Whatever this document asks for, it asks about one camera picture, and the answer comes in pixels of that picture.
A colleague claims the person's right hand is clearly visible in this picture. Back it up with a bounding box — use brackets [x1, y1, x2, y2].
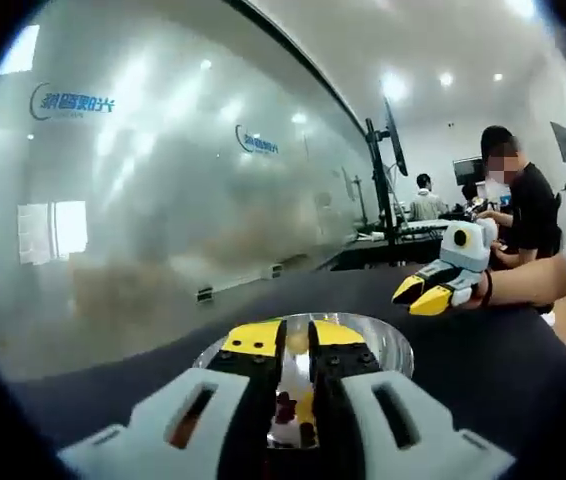
[472, 272, 493, 307]

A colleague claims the white keyboard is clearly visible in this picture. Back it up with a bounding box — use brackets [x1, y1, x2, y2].
[402, 219, 457, 234]

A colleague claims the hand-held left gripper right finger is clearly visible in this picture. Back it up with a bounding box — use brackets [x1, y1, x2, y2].
[307, 319, 518, 480]

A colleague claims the steel bowl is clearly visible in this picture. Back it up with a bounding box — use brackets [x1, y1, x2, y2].
[191, 310, 416, 447]

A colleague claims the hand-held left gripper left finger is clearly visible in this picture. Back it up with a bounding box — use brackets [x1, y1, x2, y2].
[57, 319, 286, 480]

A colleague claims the lit wall screen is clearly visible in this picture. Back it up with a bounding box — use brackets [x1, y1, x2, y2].
[452, 157, 486, 185]

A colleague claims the black monitor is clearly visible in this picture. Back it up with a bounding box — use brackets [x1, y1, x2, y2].
[382, 97, 410, 178]
[549, 121, 566, 163]

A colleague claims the black desk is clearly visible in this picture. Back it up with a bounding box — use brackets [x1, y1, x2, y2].
[329, 231, 447, 272]

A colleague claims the group of mixed candies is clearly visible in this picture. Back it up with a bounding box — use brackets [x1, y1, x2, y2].
[268, 389, 317, 447]

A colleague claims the black monitor pole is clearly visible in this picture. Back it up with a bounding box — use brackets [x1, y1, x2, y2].
[364, 117, 400, 247]

